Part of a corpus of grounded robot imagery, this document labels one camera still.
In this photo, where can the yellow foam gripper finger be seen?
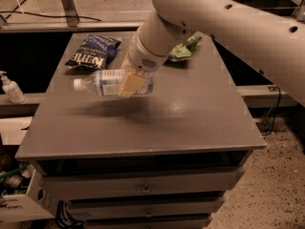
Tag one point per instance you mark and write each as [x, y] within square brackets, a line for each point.
[131, 83]
[125, 63]

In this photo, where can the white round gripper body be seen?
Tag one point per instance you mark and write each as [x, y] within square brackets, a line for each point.
[140, 58]

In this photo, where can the blue label plastic water bottle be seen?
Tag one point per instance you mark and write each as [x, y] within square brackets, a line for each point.
[108, 83]

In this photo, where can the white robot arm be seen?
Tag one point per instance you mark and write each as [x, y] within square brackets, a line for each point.
[269, 43]

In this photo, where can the blue Kettle chip bag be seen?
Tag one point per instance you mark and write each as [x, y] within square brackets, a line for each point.
[95, 53]

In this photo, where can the green chip bag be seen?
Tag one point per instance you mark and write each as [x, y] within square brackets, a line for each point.
[184, 51]

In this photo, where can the white pump dispenser bottle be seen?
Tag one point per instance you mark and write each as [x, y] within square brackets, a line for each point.
[11, 89]

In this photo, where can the grey drawer cabinet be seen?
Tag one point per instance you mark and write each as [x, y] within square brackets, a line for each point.
[155, 161]

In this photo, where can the white cardboard box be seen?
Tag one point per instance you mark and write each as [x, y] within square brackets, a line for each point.
[36, 203]

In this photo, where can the grey metal frame rail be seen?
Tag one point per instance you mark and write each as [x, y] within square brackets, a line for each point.
[73, 24]

